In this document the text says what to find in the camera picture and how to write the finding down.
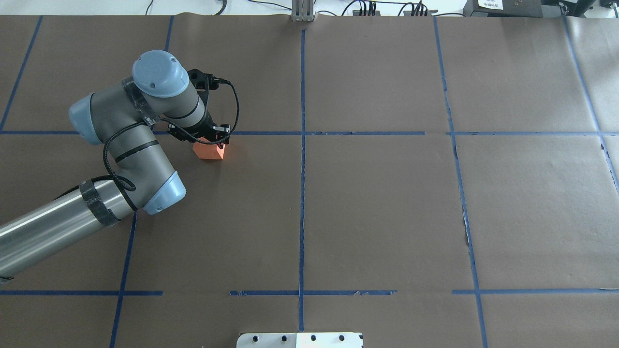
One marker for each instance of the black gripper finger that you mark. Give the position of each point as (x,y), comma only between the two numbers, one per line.
(223,139)

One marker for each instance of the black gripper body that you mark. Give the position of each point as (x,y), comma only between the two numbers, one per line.
(203,125)

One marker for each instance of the orange foam block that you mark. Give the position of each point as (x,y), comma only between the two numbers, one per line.
(209,152)

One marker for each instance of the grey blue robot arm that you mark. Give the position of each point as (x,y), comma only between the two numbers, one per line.
(139,174)

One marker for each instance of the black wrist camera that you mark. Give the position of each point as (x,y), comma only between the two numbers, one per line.
(203,84)

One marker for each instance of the grey aluminium post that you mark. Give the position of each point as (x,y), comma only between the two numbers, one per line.
(303,11)

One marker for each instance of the white metal base plate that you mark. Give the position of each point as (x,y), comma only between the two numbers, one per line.
(301,340)

